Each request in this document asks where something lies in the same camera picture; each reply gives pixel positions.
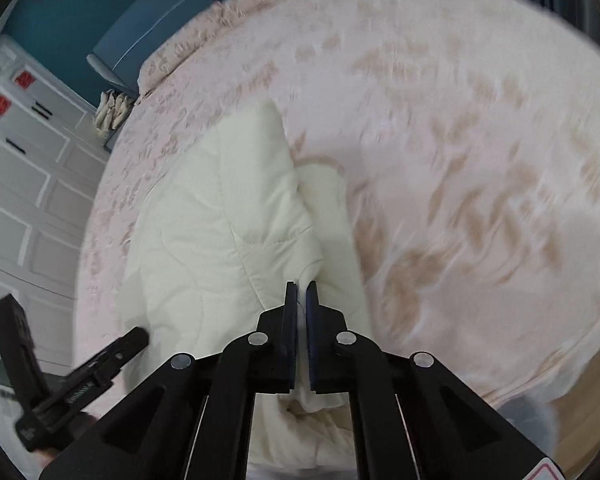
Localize cream quilted coat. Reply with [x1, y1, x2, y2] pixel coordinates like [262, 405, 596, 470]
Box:
[114, 102, 376, 480]

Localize person's left hand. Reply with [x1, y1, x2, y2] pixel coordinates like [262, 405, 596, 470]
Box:
[34, 412, 97, 467]

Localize grey slipper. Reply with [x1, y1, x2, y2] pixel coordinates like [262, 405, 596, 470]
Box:
[496, 394, 559, 457]

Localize white wardrobe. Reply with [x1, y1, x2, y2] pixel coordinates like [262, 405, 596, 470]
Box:
[0, 36, 108, 375]

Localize pink floral bed cover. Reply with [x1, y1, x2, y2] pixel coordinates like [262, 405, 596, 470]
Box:
[74, 0, 600, 402]

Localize beige plush toy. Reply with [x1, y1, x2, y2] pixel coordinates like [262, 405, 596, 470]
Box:
[93, 90, 134, 136]

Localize teal headboard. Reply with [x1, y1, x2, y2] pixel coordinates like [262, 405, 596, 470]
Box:
[86, 0, 223, 96]

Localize pink floral pillow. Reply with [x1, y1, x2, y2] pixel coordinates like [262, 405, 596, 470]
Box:
[137, 0, 283, 99]

